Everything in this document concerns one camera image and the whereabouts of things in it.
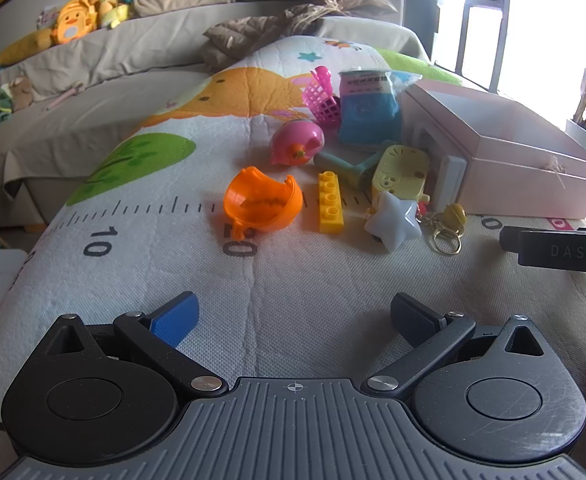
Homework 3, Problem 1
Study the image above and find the yellow duck plush bag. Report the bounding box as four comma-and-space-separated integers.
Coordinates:
55, 0, 100, 44

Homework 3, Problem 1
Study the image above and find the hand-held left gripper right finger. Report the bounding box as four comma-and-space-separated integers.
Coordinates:
365, 292, 548, 402

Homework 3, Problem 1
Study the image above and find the yellow plastic toy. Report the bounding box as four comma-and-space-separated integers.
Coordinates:
372, 143, 432, 207

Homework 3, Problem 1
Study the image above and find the pink cardboard box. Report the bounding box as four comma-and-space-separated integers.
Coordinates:
402, 82, 586, 220

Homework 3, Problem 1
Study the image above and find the white flower pot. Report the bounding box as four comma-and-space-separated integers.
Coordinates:
565, 118, 586, 155

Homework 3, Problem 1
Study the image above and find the small brown plush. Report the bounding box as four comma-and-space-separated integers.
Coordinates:
7, 76, 35, 112

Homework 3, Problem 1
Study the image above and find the teal toy handle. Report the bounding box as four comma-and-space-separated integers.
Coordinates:
314, 151, 380, 192

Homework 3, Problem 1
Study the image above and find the blue and white tissue packet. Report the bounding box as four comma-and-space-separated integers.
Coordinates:
337, 69, 423, 150

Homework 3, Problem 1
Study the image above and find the white star light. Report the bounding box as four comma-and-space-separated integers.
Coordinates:
364, 192, 423, 253

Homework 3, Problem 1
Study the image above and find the brown padded jacket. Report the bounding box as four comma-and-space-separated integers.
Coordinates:
202, 0, 399, 61

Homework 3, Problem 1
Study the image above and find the pink round bird toy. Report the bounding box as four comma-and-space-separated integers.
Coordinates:
271, 120, 326, 167

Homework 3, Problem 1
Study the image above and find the printed cartoon play mat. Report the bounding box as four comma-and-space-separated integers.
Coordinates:
0, 35, 586, 480

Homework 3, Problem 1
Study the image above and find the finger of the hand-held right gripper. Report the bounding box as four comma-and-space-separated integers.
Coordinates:
500, 226, 581, 254
518, 230, 586, 276

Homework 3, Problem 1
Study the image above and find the small yellow duck plush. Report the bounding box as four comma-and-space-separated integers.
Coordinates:
87, 0, 129, 29

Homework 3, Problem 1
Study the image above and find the white battery charger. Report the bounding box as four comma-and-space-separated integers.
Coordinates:
412, 124, 470, 212

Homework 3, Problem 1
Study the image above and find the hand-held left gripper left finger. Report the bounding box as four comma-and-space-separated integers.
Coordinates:
38, 291, 229, 402

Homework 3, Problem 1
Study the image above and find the pink stick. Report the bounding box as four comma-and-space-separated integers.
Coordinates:
40, 82, 85, 112

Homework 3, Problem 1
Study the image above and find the pink plastic mesh sieve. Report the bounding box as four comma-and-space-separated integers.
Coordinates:
301, 65, 344, 129

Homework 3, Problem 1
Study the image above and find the black framed window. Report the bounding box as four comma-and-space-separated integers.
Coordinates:
432, 0, 586, 98

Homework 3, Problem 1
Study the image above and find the orange plastic half shell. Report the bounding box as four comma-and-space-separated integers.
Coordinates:
222, 167, 304, 242

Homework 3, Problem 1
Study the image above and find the yellow bell keychain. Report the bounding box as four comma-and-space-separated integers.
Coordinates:
418, 200, 470, 256

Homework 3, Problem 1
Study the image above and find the yellow pillow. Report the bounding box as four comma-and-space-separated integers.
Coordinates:
0, 26, 60, 67

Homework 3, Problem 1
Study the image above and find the yellow toy building brick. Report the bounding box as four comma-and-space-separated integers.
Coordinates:
317, 171, 347, 235

